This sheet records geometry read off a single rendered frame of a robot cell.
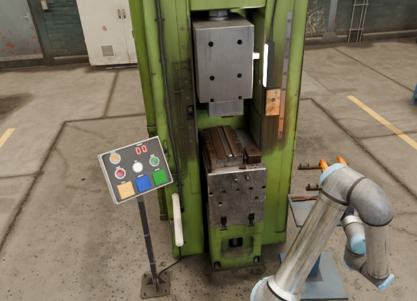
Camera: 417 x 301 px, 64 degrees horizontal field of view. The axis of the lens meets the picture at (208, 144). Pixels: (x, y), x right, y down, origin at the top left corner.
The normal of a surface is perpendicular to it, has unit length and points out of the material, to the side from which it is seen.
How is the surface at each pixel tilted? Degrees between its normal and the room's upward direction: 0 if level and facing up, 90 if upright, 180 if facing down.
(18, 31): 90
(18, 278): 0
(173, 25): 90
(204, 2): 90
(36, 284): 0
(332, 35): 90
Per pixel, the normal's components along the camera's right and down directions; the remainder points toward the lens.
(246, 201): 0.14, 0.50
